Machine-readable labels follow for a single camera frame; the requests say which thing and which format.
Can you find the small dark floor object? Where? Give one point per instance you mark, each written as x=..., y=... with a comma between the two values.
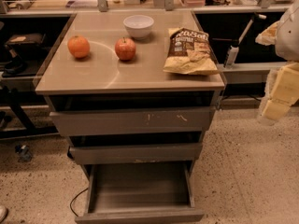
x=23, y=152

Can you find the grey drawer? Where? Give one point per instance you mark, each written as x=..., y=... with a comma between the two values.
x=140, y=193
x=136, y=148
x=130, y=113

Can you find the yellow brown chip bag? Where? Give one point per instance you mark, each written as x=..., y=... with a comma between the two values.
x=189, y=53

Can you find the white bowl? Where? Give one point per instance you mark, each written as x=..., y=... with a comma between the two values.
x=138, y=26

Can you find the black stand left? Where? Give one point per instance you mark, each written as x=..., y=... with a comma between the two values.
x=25, y=50

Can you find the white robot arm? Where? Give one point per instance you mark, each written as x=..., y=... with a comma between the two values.
x=284, y=35

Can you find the white shoe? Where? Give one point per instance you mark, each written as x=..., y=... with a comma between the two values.
x=3, y=213

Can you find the grey top drawer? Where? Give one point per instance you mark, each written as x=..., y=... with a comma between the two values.
x=130, y=113

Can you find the white bottle with nozzle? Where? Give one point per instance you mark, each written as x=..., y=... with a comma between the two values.
x=233, y=50

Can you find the grey drawer cabinet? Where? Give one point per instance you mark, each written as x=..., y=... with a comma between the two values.
x=103, y=73

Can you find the grey bottom drawer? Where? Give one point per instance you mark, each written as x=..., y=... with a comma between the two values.
x=140, y=193

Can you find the red apple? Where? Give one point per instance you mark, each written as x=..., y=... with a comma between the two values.
x=125, y=49

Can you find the grey middle drawer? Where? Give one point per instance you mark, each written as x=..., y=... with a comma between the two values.
x=136, y=148

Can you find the orange fruit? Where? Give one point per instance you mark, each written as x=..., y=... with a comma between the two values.
x=78, y=46

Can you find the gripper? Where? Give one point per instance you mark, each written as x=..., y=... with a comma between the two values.
x=288, y=39

